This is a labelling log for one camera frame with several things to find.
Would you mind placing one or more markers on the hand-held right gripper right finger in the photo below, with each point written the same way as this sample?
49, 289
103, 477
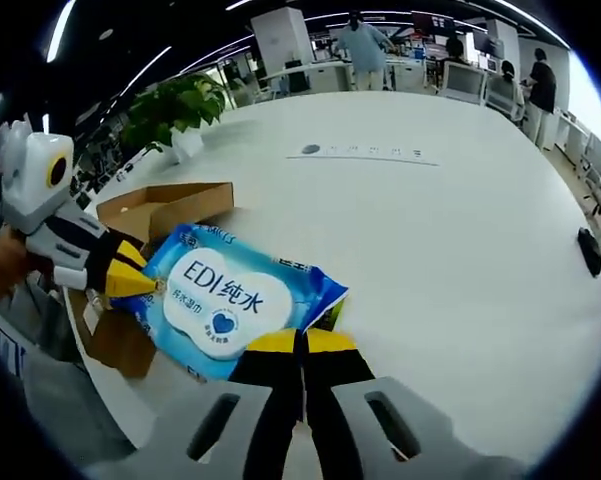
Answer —
335, 370

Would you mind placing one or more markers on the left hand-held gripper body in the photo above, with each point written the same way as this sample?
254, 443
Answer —
35, 190

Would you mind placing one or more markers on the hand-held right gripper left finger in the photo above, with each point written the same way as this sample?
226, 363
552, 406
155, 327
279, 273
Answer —
270, 380

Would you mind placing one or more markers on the brown cardboard shoe box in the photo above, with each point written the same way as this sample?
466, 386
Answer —
180, 205

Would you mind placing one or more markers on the blue wet wipes pack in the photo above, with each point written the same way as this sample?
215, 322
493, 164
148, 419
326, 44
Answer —
220, 300

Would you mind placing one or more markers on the person's left hand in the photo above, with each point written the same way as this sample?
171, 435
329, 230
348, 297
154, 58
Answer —
2, 267

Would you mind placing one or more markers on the person's light grey clothing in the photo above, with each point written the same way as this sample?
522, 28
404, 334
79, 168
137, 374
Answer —
65, 395

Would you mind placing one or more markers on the green potted plant white pot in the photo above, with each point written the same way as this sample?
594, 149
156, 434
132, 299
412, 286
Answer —
175, 110

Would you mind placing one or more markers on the white table socket panel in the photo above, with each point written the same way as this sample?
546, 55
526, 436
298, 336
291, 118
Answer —
370, 152

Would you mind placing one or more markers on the small black object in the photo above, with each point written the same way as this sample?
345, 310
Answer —
590, 252

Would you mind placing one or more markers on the white office chair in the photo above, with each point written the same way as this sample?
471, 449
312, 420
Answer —
500, 100
462, 82

